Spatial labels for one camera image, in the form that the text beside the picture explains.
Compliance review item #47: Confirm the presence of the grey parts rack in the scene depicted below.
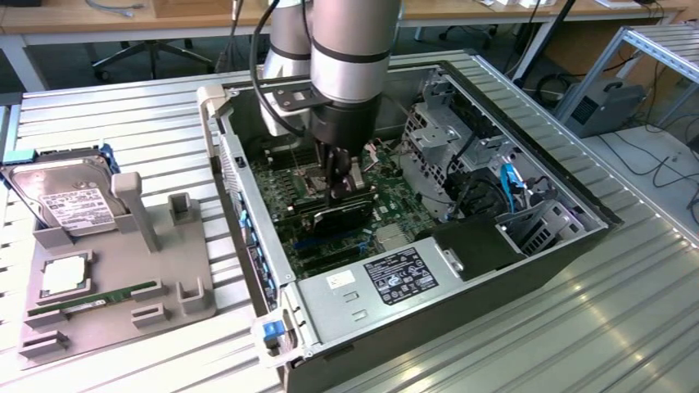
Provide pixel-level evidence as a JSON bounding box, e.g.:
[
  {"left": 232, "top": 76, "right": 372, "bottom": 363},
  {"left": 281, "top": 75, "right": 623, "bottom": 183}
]
[{"left": 15, "top": 171, "right": 220, "bottom": 372}]

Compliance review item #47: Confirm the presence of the blue expansion slot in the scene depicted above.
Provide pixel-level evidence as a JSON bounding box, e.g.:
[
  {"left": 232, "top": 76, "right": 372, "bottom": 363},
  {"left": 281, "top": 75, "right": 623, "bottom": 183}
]
[{"left": 292, "top": 231, "right": 361, "bottom": 248}]

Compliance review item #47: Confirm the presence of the silver disk bay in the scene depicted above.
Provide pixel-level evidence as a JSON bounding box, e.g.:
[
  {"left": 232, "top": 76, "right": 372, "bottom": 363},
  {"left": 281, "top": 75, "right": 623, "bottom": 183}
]
[{"left": 495, "top": 196, "right": 607, "bottom": 257}]

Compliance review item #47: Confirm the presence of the black power wire bundle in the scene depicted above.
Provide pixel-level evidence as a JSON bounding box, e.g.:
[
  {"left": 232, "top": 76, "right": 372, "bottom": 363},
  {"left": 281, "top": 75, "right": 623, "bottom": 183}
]
[{"left": 443, "top": 169, "right": 504, "bottom": 218}]

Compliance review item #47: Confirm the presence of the silver CPU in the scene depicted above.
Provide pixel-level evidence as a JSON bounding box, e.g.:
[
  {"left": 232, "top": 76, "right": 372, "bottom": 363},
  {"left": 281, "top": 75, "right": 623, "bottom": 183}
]
[{"left": 40, "top": 257, "right": 92, "bottom": 296}]

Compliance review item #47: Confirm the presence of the blue disk wire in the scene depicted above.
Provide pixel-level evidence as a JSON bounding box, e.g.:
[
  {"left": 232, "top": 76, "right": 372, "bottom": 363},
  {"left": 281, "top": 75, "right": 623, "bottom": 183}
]
[{"left": 498, "top": 162, "right": 527, "bottom": 216}]

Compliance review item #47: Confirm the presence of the silver power supply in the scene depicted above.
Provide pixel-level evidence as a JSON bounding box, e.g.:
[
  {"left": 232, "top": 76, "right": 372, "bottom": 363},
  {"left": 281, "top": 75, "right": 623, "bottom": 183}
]
[{"left": 292, "top": 237, "right": 468, "bottom": 345}]

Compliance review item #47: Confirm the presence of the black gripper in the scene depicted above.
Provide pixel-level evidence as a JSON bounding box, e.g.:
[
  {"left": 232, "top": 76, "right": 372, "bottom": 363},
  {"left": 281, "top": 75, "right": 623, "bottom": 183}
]
[{"left": 309, "top": 93, "right": 383, "bottom": 210}]

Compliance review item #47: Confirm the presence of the grey control box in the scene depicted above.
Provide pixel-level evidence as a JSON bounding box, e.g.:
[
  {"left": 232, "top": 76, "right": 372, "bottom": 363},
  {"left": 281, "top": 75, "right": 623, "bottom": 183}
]
[{"left": 562, "top": 79, "right": 648, "bottom": 138}]

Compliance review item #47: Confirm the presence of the green RAM stick white label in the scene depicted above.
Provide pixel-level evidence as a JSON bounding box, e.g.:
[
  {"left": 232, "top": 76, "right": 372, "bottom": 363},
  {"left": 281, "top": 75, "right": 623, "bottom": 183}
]
[{"left": 27, "top": 282, "right": 157, "bottom": 318}]

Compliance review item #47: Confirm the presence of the light blue network cable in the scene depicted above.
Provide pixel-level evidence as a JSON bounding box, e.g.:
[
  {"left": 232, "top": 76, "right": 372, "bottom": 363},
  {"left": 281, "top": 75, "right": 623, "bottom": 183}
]
[{"left": 85, "top": 0, "right": 147, "bottom": 18}]

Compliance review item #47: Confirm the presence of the hard drive with blue caddy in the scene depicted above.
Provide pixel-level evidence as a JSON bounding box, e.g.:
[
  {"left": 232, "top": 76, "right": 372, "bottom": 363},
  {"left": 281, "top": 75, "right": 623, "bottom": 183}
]
[{"left": 3, "top": 141, "right": 123, "bottom": 193}]

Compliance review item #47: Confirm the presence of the open black PC case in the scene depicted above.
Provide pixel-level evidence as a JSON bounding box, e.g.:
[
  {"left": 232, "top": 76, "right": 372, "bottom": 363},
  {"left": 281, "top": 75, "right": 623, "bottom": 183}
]
[{"left": 195, "top": 60, "right": 624, "bottom": 393}]

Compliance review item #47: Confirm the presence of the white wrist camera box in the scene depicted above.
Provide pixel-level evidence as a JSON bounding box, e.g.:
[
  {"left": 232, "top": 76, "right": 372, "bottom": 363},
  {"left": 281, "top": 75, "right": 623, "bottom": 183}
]
[{"left": 259, "top": 87, "right": 333, "bottom": 138}]

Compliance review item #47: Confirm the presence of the silver drive cage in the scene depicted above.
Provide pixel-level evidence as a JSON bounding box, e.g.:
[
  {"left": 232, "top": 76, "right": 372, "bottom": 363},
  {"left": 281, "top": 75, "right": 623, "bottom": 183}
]
[{"left": 400, "top": 73, "right": 524, "bottom": 222}]

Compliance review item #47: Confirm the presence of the silver chipset heatsink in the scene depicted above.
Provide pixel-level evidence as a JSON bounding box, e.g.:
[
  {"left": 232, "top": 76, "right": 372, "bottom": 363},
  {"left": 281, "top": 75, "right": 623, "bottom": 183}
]
[{"left": 375, "top": 226, "right": 410, "bottom": 251}]

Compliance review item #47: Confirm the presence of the graphics card with metal bracket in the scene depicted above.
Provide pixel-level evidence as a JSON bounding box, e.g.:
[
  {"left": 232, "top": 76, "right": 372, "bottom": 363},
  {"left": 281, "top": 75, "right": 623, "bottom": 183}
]
[{"left": 275, "top": 192, "right": 379, "bottom": 238}]

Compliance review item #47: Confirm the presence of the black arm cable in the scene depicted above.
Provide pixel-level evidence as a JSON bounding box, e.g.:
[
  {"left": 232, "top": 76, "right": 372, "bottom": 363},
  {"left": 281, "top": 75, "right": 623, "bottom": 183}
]
[{"left": 215, "top": 0, "right": 244, "bottom": 74}]

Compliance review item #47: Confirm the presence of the black camera cable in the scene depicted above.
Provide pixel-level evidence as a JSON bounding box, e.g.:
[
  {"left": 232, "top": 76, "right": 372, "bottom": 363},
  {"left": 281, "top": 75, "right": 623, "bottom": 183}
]
[{"left": 249, "top": 0, "right": 307, "bottom": 136}]

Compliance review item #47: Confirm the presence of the black expansion slot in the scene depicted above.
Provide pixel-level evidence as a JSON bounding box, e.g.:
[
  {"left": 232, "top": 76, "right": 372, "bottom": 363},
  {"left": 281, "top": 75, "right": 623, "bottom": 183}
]
[
  {"left": 299, "top": 244, "right": 360, "bottom": 264},
  {"left": 301, "top": 252, "right": 361, "bottom": 273}
]

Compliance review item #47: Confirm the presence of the aluminium profile frame table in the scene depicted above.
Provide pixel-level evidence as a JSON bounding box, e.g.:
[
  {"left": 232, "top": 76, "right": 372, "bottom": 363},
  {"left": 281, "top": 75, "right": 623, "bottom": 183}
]
[{"left": 554, "top": 22, "right": 699, "bottom": 136}]

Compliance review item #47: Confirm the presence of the wooden desk white frame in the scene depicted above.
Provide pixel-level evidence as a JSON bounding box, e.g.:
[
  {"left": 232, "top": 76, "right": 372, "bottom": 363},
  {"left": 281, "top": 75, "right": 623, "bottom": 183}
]
[
  {"left": 0, "top": 0, "right": 275, "bottom": 93},
  {"left": 400, "top": 0, "right": 690, "bottom": 79}
]

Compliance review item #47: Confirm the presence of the metal socket cover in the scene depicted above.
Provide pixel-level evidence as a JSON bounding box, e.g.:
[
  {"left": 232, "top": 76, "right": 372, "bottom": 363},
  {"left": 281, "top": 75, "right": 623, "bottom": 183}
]
[{"left": 359, "top": 138, "right": 395, "bottom": 173}]

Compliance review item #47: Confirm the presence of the installed green RAM stick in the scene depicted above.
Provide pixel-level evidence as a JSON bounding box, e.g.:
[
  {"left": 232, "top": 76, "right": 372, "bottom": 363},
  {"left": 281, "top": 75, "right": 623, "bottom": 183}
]
[{"left": 292, "top": 192, "right": 379, "bottom": 219}]

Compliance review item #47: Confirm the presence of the black plastic shroud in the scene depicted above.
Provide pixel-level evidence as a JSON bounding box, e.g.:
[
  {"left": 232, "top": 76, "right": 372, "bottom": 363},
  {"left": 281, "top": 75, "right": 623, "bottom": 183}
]
[{"left": 418, "top": 215, "right": 528, "bottom": 282}]

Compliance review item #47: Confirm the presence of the silver hard disk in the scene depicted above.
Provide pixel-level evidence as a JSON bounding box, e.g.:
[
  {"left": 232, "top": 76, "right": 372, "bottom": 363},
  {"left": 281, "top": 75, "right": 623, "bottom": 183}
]
[{"left": 0, "top": 157, "right": 132, "bottom": 238}]

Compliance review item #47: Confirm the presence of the green motherboard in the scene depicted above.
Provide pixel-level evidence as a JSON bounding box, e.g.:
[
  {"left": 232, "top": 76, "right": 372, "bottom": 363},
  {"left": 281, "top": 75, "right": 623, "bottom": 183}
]
[{"left": 251, "top": 137, "right": 443, "bottom": 279}]

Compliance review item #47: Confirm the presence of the black office chair base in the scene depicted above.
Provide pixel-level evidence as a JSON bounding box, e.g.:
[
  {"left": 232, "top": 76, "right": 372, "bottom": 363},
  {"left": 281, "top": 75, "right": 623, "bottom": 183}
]
[{"left": 89, "top": 38, "right": 217, "bottom": 81}]

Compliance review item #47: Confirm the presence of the CPU socket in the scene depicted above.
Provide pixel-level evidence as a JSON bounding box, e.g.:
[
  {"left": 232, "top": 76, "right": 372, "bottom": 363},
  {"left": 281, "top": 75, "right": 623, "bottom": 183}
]
[{"left": 296, "top": 163, "right": 332, "bottom": 197}]

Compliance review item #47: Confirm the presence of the coiled black cable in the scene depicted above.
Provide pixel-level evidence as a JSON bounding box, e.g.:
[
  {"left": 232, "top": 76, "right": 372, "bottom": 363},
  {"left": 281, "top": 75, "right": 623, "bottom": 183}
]
[{"left": 534, "top": 72, "right": 572, "bottom": 103}]

